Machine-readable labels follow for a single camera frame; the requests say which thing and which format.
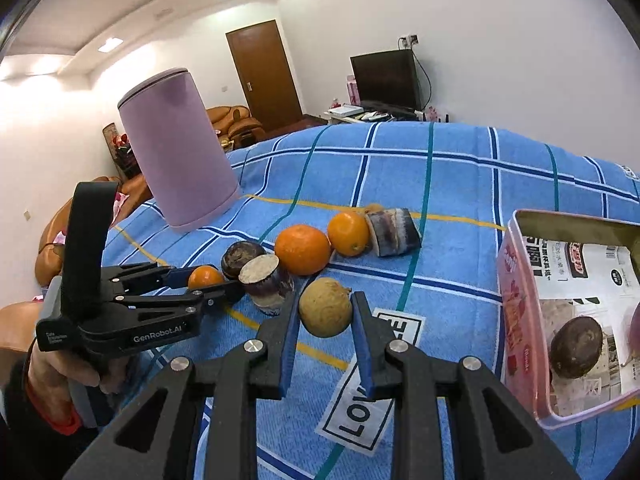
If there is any purple kettle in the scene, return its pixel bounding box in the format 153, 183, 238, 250
117, 67, 241, 234

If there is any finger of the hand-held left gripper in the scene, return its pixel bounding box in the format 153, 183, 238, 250
102, 261, 193, 296
115, 282, 246, 316

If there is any black power cable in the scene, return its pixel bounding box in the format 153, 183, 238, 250
412, 45, 434, 111

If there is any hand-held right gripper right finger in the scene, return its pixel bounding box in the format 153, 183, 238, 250
350, 290, 581, 480

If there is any large orange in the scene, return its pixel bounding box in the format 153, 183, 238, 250
274, 224, 332, 277

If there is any printed paper sheet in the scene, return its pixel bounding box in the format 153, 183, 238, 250
530, 240, 640, 416

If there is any brown wooden door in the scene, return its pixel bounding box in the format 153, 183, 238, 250
226, 20, 304, 133

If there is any shelf with red flowers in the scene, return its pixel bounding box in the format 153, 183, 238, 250
102, 122, 142, 181

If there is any brown leather armchair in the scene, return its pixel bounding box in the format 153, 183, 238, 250
206, 106, 266, 153

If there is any large yellow-brown fruit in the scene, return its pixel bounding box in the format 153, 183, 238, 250
298, 278, 354, 338

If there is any brown leather seat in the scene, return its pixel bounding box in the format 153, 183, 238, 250
0, 300, 47, 361

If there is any purple round fruit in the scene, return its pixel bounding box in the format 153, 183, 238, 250
625, 302, 640, 361

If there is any medium orange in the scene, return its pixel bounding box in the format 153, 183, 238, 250
327, 211, 371, 257

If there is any blue plaid blanket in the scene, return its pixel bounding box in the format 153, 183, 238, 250
100, 121, 640, 480

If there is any black television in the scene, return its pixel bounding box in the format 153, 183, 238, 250
350, 50, 423, 111

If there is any dark purple passion fruit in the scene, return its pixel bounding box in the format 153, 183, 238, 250
221, 241, 268, 281
550, 316, 604, 380

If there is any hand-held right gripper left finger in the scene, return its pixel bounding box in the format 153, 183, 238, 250
65, 287, 301, 480

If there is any white television stand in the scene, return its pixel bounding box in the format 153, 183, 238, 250
322, 107, 451, 126

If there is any brown leather sofa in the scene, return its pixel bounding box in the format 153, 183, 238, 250
35, 176, 151, 301

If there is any pink floral pillow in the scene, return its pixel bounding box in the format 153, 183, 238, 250
112, 190, 132, 221

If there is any person's left hand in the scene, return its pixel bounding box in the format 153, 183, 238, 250
27, 347, 128, 411

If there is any person's left forearm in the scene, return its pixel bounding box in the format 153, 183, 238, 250
0, 360, 83, 461

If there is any small orange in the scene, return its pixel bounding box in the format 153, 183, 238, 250
187, 265, 226, 291

